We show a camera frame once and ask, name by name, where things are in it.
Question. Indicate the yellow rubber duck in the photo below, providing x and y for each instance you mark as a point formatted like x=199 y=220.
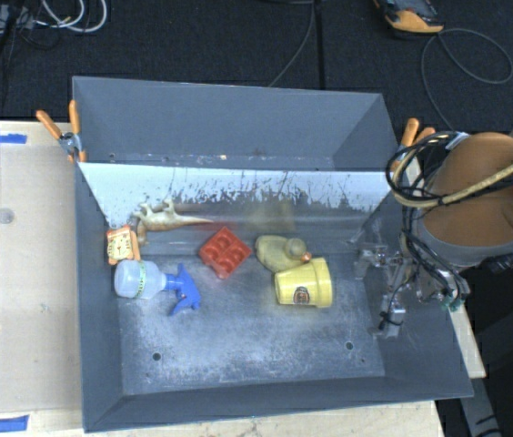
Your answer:
x=277 y=253

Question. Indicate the orange toy cat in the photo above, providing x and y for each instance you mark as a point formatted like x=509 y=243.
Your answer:
x=121 y=246

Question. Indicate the clear spray bottle blue trigger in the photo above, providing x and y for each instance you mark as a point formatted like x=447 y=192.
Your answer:
x=145 y=280

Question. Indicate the grey metal bin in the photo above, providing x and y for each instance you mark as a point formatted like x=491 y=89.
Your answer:
x=247 y=348

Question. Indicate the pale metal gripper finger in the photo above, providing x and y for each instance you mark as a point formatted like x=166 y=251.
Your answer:
x=392 y=319
x=377 y=258

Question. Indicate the yellow cup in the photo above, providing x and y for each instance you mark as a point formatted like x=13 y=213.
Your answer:
x=304 y=285

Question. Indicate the red toy brick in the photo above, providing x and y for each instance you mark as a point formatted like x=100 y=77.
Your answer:
x=225 y=251

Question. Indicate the pale wood board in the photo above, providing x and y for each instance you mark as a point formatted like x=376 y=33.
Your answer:
x=33 y=280

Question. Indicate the tan toy dinosaur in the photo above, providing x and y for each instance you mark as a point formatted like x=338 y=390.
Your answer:
x=165 y=220

